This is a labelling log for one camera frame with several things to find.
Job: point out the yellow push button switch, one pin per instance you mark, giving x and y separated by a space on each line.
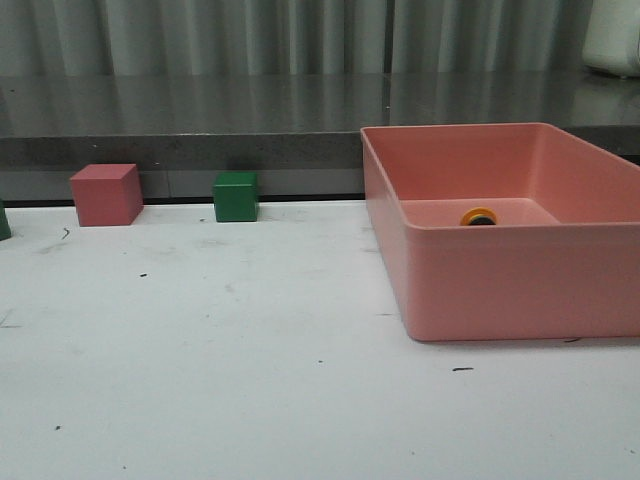
479 216

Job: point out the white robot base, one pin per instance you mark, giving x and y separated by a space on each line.
612 38

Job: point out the green cube block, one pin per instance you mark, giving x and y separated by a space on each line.
235 197

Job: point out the pink plastic bin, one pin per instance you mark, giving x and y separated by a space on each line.
563 260

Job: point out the pink cube block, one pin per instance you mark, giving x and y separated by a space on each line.
107 194

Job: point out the dark green block at edge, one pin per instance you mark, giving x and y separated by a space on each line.
5 229

